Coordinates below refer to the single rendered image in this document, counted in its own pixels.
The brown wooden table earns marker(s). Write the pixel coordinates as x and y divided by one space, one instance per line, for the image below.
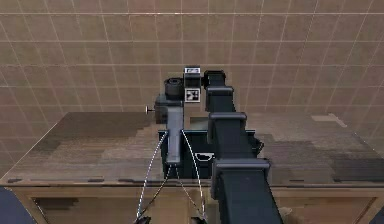
83 150

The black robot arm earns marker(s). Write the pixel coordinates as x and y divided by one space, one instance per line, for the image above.
236 186

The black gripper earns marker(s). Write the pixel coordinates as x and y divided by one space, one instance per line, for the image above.
174 133

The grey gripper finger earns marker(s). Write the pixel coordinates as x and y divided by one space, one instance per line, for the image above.
199 220
142 220

